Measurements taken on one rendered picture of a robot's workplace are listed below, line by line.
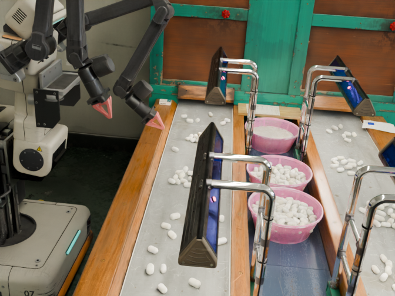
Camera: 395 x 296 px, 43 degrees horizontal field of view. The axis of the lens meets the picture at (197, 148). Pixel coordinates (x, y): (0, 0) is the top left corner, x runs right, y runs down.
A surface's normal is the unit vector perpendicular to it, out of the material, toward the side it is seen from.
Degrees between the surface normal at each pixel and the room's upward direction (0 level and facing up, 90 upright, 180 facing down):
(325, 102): 67
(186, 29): 90
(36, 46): 90
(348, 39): 90
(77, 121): 90
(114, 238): 0
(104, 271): 0
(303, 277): 0
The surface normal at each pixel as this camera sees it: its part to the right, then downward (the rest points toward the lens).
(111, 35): -0.11, 0.42
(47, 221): 0.06, -0.90
